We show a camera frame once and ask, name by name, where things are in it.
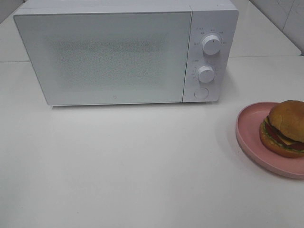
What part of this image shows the round white door release button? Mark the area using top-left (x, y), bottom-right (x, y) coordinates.
top-left (194, 88), bottom-right (209, 100)

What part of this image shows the white microwave door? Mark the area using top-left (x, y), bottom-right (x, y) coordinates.
top-left (14, 12), bottom-right (191, 106)

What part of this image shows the pink round plate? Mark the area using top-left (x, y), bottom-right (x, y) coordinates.
top-left (236, 102), bottom-right (304, 180)

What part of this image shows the burger with sesame-free bun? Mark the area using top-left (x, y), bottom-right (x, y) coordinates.
top-left (259, 100), bottom-right (304, 158)

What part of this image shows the lower white microwave knob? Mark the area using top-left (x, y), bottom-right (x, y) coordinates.
top-left (197, 65), bottom-right (215, 83)

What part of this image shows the white microwave knob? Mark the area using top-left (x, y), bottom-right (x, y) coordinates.
top-left (197, 65), bottom-right (215, 83)
top-left (201, 33), bottom-right (221, 55)

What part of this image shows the white microwave oven body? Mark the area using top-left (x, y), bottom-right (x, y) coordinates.
top-left (13, 0), bottom-right (239, 103)

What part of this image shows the upper white microwave knob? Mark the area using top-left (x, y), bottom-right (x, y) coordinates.
top-left (201, 33), bottom-right (221, 55)

